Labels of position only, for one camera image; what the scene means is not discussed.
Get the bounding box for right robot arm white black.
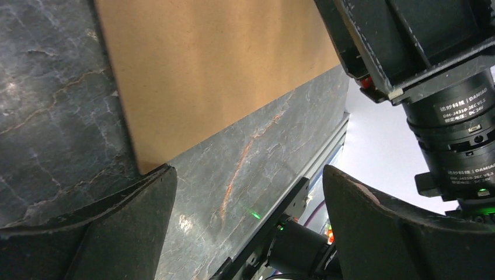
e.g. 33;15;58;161
267;1;494;279

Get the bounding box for aluminium rail frame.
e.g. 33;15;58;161
239;112;351;248

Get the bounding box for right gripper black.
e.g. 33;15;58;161
315;1;494;105

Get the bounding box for brown cardboard backing board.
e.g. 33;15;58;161
95;1;339;174

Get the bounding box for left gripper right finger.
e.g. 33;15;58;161
322;165;494;279

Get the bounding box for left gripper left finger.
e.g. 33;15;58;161
1;166;177;279

